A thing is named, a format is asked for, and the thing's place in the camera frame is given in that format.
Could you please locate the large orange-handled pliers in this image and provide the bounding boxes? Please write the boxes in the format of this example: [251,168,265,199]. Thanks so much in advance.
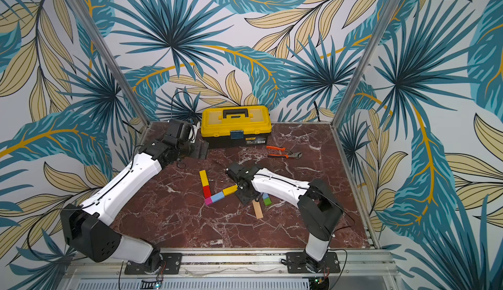
[266,145,303,159]

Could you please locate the red block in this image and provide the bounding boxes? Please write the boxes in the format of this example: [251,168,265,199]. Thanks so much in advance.
[203,185,212,199]

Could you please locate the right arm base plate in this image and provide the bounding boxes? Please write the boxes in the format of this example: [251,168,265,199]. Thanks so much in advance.
[281,251,341,274]

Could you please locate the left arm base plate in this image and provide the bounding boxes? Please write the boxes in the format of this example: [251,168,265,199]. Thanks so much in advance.
[124,253,182,275]

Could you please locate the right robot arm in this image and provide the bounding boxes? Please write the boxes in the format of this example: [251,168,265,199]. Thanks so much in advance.
[225,163,344,272]

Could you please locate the yellow black toolbox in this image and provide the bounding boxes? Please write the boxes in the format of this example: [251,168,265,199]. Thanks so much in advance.
[201,105,272,149]

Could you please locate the yellow block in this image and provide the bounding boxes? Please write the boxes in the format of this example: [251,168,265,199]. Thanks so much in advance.
[222,185,238,196]
[199,170,209,187]

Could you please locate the magenta small cube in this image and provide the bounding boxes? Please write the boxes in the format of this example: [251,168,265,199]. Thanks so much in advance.
[204,197,213,206]

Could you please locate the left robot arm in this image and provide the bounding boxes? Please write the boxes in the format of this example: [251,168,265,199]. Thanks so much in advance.
[60,120,208,272]

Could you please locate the aluminium front rail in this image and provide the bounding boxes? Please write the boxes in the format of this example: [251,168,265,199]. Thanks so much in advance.
[57,248,406,289]

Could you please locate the natural wood block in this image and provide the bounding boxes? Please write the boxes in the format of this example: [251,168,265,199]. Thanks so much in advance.
[252,200,263,219]

